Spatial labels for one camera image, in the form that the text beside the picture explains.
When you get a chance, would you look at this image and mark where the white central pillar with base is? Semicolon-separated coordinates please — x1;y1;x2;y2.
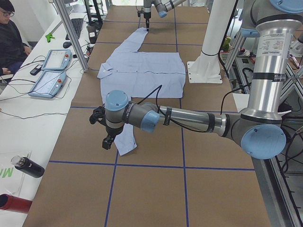
187;0;238;84

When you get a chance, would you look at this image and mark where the seated person in black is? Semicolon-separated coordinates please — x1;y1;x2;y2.
0;0;31;76

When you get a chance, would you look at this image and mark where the light blue striped shirt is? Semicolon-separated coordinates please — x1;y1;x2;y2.
97;27;186;157

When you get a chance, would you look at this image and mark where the black computer mouse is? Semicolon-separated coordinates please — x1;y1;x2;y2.
62;41;72;49

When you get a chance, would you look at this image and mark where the black keyboard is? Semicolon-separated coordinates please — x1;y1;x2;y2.
71;18;83;39

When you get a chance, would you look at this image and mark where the white side table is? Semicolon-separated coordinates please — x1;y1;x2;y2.
0;13;95;227

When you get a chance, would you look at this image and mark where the green plastic clip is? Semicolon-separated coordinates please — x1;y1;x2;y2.
45;33;55;43

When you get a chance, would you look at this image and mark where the blue teach pendant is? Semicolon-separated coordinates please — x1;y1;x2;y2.
28;70;67;98
41;49;72;71

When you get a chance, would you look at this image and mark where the upper blue teach pendant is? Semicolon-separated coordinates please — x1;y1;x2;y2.
41;49;72;71

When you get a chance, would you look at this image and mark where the black mobile phone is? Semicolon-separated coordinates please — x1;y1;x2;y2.
30;64;42;76

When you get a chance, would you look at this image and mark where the aluminium frame post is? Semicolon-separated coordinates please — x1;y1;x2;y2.
53;0;89;72

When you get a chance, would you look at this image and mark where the black bottle with clear cap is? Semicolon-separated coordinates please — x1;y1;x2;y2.
11;156;45;178

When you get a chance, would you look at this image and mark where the lower blue teach pendant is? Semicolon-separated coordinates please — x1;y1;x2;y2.
28;70;67;98

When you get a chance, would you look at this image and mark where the red cylinder bottle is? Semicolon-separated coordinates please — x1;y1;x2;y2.
0;194;32;214

